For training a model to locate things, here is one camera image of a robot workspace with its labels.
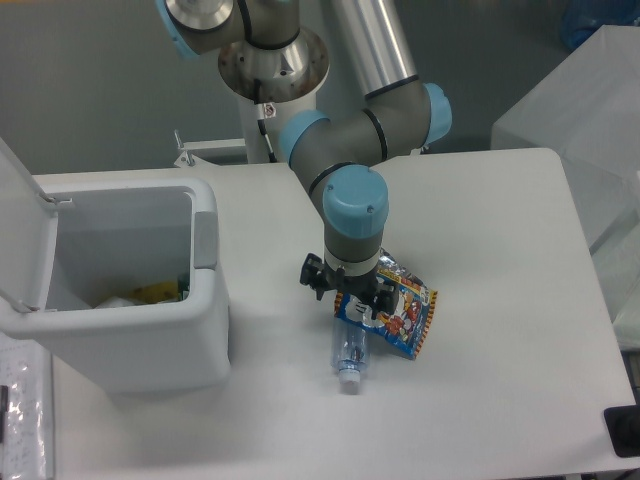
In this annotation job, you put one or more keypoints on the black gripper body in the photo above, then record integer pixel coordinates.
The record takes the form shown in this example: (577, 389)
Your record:
(363, 287)

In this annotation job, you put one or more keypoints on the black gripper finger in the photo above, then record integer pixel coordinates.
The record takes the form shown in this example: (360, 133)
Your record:
(313, 275)
(385, 299)

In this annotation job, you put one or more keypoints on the blue snack bag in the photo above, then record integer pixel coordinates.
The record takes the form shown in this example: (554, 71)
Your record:
(413, 305)

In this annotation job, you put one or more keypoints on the clear plastic bottle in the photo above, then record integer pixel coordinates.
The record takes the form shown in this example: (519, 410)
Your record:
(350, 357)

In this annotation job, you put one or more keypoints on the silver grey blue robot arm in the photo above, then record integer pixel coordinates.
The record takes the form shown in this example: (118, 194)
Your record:
(269, 59)

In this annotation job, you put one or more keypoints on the white trash can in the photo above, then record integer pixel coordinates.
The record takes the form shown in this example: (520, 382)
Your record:
(68, 246)

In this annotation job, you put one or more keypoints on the black device at table edge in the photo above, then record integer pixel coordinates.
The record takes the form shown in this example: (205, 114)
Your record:
(623, 427)

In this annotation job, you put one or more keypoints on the clipboard with paper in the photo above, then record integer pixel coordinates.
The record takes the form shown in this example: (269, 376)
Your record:
(27, 411)

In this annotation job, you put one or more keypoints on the blue water jug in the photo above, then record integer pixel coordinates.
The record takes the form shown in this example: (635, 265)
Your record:
(581, 19)

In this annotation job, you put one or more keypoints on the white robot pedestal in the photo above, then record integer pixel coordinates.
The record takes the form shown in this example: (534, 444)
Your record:
(261, 126)

